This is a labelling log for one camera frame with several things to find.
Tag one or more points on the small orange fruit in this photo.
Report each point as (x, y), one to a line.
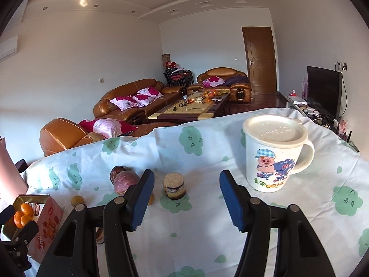
(150, 199)

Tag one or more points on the purple blanket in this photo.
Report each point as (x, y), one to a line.
(237, 80)

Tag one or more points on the white cartoon print mug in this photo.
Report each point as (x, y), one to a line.
(268, 167)

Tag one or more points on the white air conditioner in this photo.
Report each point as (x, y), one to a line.
(7, 49)

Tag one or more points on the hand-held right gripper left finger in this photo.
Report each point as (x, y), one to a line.
(141, 205)

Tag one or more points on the pink electric kettle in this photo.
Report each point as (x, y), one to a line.
(8, 173)

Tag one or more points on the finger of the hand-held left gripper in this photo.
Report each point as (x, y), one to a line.
(27, 230)
(5, 215)

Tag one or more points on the wooden coffee table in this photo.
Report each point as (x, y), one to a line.
(187, 112)

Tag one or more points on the white green cloud tablecloth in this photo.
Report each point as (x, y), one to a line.
(201, 155)

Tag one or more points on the white mug lid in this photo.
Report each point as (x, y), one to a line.
(274, 132)

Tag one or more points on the long brown leather sofa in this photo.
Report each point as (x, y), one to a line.
(115, 92)

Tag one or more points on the white box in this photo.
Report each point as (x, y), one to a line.
(299, 101)

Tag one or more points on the white wall socket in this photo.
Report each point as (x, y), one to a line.
(343, 65)

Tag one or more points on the brown leather armchair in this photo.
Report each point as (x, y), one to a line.
(60, 135)

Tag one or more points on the dark television stand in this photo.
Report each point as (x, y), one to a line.
(284, 98)

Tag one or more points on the pile of oranges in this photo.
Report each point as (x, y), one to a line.
(212, 93)

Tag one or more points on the stacked dark chairs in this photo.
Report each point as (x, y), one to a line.
(177, 78)

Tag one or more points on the brown wooden door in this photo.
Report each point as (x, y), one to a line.
(259, 60)

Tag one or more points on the white magenta flower pillow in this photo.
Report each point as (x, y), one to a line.
(151, 91)
(142, 99)
(124, 103)
(213, 81)

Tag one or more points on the pale pink pillow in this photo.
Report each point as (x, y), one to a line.
(108, 127)

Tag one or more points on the small yellow fruit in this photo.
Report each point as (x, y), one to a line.
(77, 200)

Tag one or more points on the tall brown floor vase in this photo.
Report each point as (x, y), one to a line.
(166, 60)

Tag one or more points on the purple cushioned stool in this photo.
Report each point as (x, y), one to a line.
(21, 166)

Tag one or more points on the pink printed tin box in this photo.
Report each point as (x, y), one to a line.
(49, 225)

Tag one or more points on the black flat television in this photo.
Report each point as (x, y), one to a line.
(323, 89)

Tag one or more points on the orange mandarin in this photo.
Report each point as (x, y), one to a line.
(26, 221)
(27, 209)
(18, 218)

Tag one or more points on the brown leather loveseat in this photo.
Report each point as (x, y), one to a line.
(222, 72)

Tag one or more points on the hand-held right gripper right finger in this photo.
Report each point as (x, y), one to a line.
(233, 205)

